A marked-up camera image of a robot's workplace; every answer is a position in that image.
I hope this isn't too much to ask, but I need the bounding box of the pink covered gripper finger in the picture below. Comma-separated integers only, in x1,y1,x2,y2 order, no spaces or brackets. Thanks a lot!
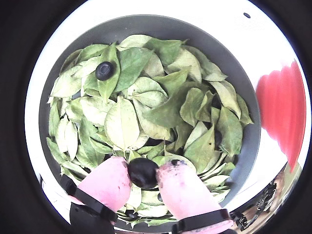
59,156,134,234
156,159,238,234

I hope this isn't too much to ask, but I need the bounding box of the pointed green leaf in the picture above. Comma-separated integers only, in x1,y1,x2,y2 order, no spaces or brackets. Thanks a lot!
97,41,122,103

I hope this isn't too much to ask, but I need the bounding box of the dark grey round bowl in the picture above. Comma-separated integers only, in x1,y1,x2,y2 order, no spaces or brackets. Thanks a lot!
38,14,262,232

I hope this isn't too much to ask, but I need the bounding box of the red collapsible silicone cup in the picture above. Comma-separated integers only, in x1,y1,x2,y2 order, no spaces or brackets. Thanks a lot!
255,59,307,174

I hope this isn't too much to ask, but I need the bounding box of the green leaves pile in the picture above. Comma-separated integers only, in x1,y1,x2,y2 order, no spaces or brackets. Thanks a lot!
46,34,254,227

